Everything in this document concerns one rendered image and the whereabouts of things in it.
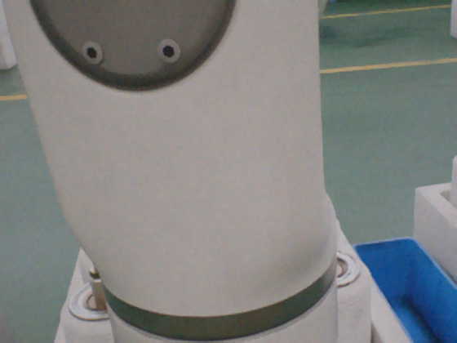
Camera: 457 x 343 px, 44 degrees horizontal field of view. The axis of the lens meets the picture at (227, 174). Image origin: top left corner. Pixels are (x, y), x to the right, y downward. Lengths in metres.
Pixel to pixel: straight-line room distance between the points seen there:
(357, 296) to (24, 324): 0.65
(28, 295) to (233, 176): 1.02
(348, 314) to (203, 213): 0.45
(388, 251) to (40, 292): 0.65
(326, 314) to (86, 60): 0.12
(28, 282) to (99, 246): 1.01
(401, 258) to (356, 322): 0.36
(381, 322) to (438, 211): 0.29
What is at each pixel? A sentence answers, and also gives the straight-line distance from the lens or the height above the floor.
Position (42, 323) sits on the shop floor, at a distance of 1.07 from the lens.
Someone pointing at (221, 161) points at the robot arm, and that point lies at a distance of 0.16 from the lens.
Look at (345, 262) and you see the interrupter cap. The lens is 0.63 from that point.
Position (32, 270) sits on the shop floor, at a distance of 1.24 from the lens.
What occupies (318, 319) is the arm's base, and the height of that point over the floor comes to 0.46.
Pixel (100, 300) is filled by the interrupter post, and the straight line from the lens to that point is 0.61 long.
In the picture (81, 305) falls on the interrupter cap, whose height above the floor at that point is 0.25.
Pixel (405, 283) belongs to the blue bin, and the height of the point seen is 0.04.
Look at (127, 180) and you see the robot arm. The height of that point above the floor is 0.53.
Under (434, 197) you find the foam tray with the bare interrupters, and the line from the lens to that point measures 0.95.
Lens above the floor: 0.59
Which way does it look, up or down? 23 degrees down
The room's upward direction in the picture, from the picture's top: 6 degrees counter-clockwise
